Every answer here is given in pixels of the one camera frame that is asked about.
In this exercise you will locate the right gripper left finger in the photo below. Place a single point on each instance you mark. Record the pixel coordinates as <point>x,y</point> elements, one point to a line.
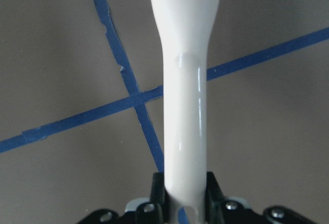
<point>151,211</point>

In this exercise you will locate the white hand brush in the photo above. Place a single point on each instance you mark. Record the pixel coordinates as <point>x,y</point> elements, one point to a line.
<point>184,28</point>

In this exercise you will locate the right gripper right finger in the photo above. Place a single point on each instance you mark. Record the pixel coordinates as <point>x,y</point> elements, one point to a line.
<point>221,209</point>

